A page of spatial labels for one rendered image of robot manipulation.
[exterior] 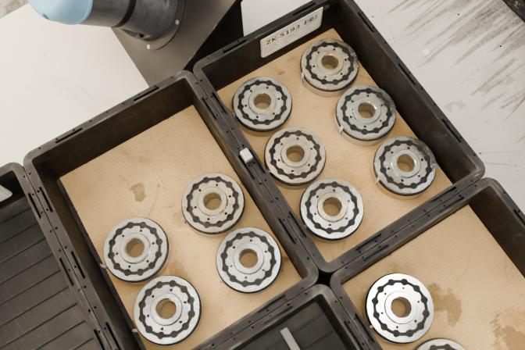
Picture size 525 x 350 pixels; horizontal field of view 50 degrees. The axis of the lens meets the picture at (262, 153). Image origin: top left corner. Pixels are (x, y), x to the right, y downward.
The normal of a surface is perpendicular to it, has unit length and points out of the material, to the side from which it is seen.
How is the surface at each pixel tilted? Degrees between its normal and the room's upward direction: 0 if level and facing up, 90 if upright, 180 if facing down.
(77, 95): 0
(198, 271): 0
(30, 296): 0
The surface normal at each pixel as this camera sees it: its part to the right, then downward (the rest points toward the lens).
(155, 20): 0.41, 0.70
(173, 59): -0.58, 0.11
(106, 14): 0.55, 0.77
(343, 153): -0.02, -0.34
